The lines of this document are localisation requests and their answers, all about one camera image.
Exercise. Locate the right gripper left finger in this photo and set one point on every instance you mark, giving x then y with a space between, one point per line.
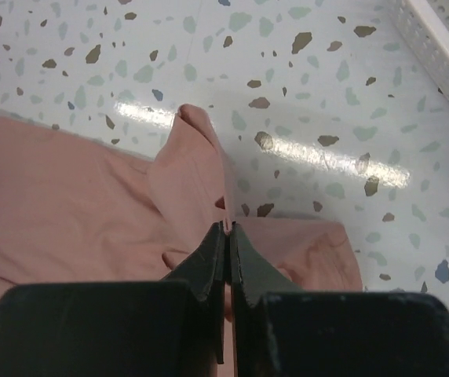
191 307

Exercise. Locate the pink t shirt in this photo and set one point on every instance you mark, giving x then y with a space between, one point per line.
87 233

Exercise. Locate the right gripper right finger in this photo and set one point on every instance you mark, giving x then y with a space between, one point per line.
252 278

